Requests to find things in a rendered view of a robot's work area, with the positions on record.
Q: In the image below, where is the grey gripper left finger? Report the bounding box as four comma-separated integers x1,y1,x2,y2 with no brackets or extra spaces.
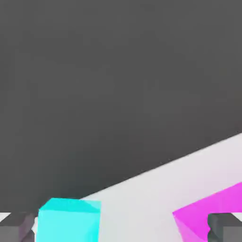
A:
0,212,36,242

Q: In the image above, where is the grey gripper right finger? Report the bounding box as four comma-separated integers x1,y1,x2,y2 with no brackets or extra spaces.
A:
207,212,242,242

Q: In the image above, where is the small cyan cube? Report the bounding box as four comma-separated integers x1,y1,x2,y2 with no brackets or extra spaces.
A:
35,197,102,242

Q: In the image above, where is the large magenta box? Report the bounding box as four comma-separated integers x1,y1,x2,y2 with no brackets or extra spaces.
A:
172,181,242,242

